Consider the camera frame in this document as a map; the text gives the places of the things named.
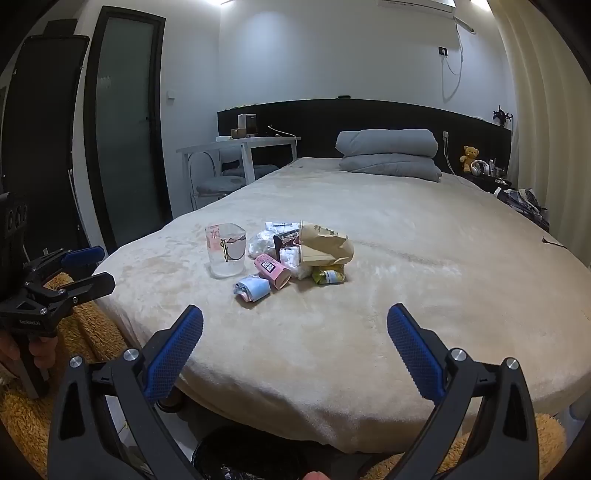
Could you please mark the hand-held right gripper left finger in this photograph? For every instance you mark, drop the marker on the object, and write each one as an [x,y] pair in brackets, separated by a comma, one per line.
[173,355]

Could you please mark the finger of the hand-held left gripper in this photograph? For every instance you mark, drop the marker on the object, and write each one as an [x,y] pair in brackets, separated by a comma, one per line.
[92,286]
[83,256]

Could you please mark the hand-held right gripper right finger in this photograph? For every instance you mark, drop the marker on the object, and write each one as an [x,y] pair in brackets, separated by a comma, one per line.
[415,350]

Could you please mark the blue white wrapper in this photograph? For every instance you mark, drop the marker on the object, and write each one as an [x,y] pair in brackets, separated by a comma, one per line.
[254,288]

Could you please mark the pink drink carton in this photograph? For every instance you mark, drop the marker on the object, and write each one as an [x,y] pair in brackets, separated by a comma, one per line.
[270,270]

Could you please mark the black trash bin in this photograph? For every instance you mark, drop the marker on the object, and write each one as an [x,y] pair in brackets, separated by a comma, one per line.
[258,457]

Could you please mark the brown paper bag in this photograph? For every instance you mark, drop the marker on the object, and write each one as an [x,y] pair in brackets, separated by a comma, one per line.
[323,244]

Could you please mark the person's left hand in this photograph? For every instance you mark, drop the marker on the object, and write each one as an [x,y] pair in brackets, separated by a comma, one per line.
[44,353]

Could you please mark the beige fleece blanket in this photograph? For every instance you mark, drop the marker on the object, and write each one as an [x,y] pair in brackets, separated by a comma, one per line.
[369,323]

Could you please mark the clear printed plastic cup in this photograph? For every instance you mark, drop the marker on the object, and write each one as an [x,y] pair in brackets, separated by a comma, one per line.
[226,263]

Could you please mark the green yellow snack packet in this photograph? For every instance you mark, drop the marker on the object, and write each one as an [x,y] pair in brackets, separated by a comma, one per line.
[328,276]

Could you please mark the crumpled white tissue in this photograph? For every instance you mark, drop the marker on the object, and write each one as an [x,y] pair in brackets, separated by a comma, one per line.
[261,244]

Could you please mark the frosted glass door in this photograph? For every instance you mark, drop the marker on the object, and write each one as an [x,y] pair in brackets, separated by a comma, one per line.
[124,115]

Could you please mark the transparent chair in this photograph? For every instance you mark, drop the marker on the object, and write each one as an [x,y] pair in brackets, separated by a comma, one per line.
[201,161]

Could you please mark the white tissue plastic pack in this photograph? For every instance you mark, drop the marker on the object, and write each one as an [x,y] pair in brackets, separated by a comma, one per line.
[291,259]

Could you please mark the grey seat cushion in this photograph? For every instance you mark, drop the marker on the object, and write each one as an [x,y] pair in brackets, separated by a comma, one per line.
[258,170]
[219,183]

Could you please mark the flat white packet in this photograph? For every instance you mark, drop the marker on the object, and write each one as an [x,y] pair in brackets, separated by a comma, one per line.
[279,226]

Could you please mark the dark plaid cloth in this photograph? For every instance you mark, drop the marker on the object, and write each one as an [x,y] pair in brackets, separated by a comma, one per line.
[521,205]

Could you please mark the grey pillow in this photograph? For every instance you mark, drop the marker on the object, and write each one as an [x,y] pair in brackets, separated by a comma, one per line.
[392,168]

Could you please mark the white desk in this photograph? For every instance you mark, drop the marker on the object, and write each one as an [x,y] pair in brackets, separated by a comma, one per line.
[231,144]

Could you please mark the dark nightstand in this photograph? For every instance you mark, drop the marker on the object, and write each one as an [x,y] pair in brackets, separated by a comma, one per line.
[494,182]

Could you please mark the white headphones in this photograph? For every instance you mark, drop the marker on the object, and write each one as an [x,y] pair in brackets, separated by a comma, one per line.
[476,168]

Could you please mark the small brown box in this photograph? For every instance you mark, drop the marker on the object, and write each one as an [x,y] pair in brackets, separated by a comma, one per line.
[237,133]

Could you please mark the brown teddy bear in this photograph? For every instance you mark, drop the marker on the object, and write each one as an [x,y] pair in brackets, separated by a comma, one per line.
[469,159]

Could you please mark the folded grey duvet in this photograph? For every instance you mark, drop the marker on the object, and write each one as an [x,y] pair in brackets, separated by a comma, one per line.
[388,143]

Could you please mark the white brown desk device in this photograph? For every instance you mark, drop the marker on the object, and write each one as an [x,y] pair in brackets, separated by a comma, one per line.
[247,123]

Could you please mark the black toy figure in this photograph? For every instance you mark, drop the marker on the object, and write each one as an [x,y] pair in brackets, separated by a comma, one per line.
[502,115]

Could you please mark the black headboard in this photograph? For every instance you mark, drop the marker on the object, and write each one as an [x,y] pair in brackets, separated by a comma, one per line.
[314,120]

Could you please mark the cream curtain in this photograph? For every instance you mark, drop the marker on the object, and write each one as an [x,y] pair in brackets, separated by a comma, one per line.
[545,115]

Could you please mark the white air conditioner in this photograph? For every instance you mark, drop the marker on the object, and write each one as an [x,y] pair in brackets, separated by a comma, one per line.
[415,5]

